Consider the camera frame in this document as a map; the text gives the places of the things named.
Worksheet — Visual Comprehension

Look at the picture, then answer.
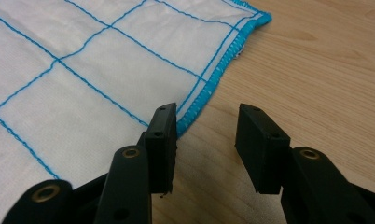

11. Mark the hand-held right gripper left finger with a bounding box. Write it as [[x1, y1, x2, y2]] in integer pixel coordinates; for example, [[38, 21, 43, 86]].
[[144, 102, 178, 195]]

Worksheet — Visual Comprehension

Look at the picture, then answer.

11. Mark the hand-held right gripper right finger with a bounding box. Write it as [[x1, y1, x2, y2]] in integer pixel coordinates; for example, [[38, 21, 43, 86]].
[[234, 103, 292, 195]]

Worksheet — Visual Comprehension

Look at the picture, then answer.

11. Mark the white cloth with blue stitching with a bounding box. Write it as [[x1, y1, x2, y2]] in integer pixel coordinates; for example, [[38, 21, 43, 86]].
[[0, 0, 273, 224]]

